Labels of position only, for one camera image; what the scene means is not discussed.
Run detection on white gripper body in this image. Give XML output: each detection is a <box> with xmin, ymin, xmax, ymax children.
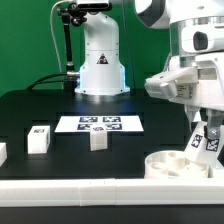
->
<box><xmin>187</xmin><ymin>53</ymin><xmax>224</xmax><ymax>111</ymax></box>

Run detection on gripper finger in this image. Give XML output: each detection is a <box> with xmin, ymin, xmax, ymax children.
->
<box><xmin>205</xmin><ymin>109</ymin><xmax>224</xmax><ymax>140</ymax></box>
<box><xmin>184</xmin><ymin>105</ymin><xmax>201</xmax><ymax>129</ymax></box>

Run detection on white round stool seat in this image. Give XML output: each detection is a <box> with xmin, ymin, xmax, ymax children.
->
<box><xmin>144</xmin><ymin>150</ymin><xmax>209</xmax><ymax>179</ymax></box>

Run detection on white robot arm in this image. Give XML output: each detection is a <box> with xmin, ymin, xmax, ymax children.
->
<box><xmin>75</xmin><ymin>0</ymin><xmax>224</xmax><ymax>139</ymax></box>

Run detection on white sheet with tags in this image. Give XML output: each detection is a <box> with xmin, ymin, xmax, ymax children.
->
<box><xmin>55</xmin><ymin>115</ymin><xmax>144</xmax><ymax>133</ymax></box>

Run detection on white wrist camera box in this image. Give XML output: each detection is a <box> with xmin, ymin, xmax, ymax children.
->
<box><xmin>145</xmin><ymin>67</ymin><xmax>198</xmax><ymax>101</ymax></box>

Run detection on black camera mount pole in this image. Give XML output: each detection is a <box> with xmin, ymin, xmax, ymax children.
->
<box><xmin>57</xmin><ymin>3</ymin><xmax>87</xmax><ymax>93</ymax></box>

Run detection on black cables at base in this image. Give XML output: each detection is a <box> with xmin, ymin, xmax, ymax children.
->
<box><xmin>26</xmin><ymin>72</ymin><xmax>78</xmax><ymax>91</ymax></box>

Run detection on white cable on pole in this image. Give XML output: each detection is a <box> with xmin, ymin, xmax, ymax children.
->
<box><xmin>49</xmin><ymin>0</ymin><xmax>78</xmax><ymax>74</ymax></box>

